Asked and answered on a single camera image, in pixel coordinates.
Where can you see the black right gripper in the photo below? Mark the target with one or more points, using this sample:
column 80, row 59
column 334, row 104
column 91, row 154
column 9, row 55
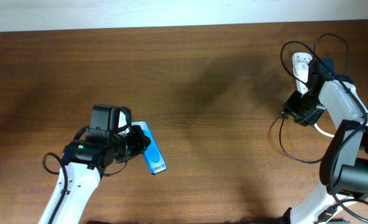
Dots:
column 304, row 119

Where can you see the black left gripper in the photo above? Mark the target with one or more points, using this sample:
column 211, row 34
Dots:
column 141, row 142

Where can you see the blue Samsung smartphone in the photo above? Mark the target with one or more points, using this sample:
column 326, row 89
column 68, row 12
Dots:
column 152, row 155

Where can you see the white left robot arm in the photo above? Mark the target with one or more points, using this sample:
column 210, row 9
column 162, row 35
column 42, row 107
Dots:
column 110, row 137

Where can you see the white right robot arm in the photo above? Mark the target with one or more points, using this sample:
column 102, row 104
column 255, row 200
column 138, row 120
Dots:
column 343, row 171

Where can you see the white USB charger adapter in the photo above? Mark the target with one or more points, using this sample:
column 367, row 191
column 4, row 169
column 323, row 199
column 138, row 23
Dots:
column 300, row 68

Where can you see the white power strip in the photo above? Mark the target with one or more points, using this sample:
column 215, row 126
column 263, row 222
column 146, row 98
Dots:
column 301, row 82

